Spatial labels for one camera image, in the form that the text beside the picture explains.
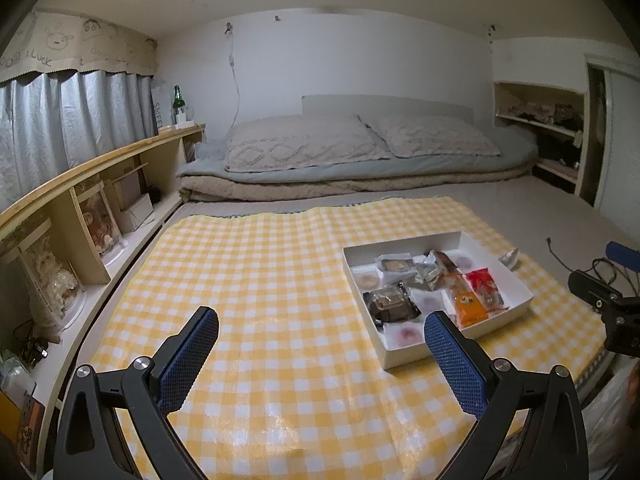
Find hanging white cable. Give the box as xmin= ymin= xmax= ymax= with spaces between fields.
xmin=225 ymin=22 xmax=241 ymax=126

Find doll in clear case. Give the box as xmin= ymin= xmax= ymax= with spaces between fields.
xmin=70 ymin=180 xmax=126 ymax=258

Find orange patterned card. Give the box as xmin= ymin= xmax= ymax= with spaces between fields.
xmin=17 ymin=395 xmax=46 ymax=461

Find white sliding door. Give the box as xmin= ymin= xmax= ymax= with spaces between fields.
xmin=585 ymin=52 xmax=640 ymax=233

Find wooden shelf unit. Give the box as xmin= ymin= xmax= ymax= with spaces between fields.
xmin=0 ymin=122 xmax=207 ymax=476

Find red snack packet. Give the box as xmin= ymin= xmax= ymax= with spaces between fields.
xmin=465 ymin=267 xmax=510 ymax=313

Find beige printed valance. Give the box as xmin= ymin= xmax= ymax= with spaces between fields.
xmin=0 ymin=7 xmax=159 ymax=84

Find beige quilted pillow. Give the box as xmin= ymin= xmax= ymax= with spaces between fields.
xmin=367 ymin=115 xmax=502 ymax=158
xmin=223 ymin=114 xmax=392 ymax=173

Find white cardboard tray box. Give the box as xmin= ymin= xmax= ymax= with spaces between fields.
xmin=342 ymin=231 xmax=535 ymax=372

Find silver green snack packet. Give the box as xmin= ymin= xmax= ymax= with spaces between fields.
xmin=412 ymin=252 xmax=443 ymax=291

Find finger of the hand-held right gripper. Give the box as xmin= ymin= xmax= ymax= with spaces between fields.
xmin=568 ymin=269 xmax=627 ymax=311
xmin=606 ymin=241 xmax=640 ymax=262

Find grey curtain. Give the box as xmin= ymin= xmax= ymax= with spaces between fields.
xmin=0 ymin=67 xmax=156 ymax=211

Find clear packet white ring biscuit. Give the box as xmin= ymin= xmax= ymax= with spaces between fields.
xmin=352 ymin=267 xmax=386 ymax=291

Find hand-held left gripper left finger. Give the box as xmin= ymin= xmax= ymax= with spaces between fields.
xmin=52 ymin=306 xmax=220 ymax=480

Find yellow box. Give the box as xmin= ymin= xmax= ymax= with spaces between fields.
xmin=0 ymin=390 xmax=22 ymax=453

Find doll in clear dome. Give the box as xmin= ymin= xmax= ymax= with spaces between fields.
xmin=17 ymin=217 xmax=86 ymax=333

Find clear packet brown cookie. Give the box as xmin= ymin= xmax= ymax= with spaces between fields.
xmin=377 ymin=255 xmax=416 ymax=277

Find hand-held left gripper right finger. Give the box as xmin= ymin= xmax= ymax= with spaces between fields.
xmin=424 ymin=311 xmax=590 ymax=480

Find clear plastic bag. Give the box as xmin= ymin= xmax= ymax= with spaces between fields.
xmin=0 ymin=350 xmax=36 ymax=406

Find orange snack packet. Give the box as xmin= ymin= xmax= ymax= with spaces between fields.
xmin=442 ymin=272 xmax=490 ymax=329

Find person's right forearm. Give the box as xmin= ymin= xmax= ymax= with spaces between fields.
xmin=622 ymin=366 xmax=640 ymax=413

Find beige folded blanket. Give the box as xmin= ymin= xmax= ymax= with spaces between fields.
xmin=179 ymin=165 xmax=531 ymax=205

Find black charger cables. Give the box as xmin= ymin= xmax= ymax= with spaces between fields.
xmin=12 ymin=320 xmax=51 ymax=361

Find black cake packet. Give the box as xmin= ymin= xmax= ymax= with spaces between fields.
xmin=362 ymin=282 xmax=422 ymax=329

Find white standing sign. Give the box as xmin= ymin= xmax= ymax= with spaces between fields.
xmin=151 ymin=85 xmax=165 ymax=133

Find person's white clothing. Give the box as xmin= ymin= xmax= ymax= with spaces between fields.
xmin=582 ymin=360 xmax=640 ymax=463

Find yellow checkered mat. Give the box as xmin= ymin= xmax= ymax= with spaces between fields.
xmin=75 ymin=196 xmax=608 ymax=480

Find grey blue blanket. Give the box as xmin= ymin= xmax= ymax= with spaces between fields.
xmin=180 ymin=130 xmax=538 ymax=186

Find white wall niche shelf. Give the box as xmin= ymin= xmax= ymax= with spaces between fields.
xmin=492 ymin=80 xmax=586 ymax=198

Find brown box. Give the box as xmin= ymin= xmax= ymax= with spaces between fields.
xmin=111 ymin=162 xmax=151 ymax=213

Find black cable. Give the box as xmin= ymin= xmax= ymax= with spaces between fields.
xmin=592 ymin=257 xmax=640 ymax=292
xmin=545 ymin=236 xmax=572 ymax=267

